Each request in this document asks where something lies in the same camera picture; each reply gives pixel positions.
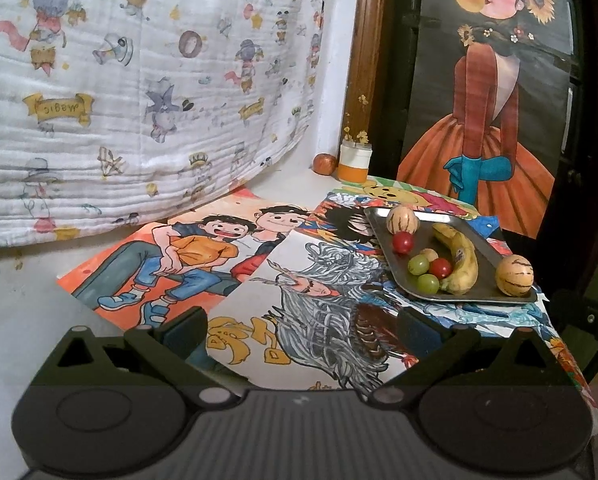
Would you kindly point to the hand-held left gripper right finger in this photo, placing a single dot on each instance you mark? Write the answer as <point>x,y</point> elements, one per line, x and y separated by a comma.
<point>419,332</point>

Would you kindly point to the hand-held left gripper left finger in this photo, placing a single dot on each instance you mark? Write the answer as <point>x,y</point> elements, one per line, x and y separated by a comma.
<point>184,332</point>

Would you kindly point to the green grape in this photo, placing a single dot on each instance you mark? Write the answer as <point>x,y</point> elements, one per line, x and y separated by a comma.
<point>427,284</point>
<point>419,265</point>

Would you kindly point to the red tomato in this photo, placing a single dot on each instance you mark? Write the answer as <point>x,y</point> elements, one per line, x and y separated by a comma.
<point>403,242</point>
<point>441,267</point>

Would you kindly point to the small brown fruit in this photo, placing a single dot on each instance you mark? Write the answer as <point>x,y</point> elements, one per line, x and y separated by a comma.
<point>430,254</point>

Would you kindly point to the metal tray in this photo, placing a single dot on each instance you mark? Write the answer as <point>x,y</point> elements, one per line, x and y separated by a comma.
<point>425,238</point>

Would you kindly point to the striped yellow melon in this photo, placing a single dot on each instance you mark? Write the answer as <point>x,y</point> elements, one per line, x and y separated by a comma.
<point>515,275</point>
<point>403,220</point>

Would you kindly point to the cartoon boys drawing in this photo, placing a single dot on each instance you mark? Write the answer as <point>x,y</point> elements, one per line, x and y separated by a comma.
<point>194,255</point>

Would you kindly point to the white-haired character drawing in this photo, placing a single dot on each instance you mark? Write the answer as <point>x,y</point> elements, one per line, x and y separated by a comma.
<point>319,280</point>

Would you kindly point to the orange floral drawing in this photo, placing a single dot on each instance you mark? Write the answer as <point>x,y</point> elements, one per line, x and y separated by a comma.
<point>564,355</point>

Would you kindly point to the orange and white jar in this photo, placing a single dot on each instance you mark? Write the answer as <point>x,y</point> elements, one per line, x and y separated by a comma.
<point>354,162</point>

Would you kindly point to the red apple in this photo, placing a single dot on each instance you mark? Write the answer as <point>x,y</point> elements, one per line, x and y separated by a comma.
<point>325,164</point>

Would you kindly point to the yellow dried flowers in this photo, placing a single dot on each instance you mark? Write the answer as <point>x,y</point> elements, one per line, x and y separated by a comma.
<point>361,135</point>

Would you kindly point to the printed blanket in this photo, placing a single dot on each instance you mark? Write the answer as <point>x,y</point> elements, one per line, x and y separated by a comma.
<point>129,110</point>

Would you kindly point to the wall poster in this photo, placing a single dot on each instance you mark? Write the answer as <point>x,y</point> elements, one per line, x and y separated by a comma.
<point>484,110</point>

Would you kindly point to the wooden door frame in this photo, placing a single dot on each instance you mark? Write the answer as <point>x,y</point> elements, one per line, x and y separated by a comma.
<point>364,60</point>

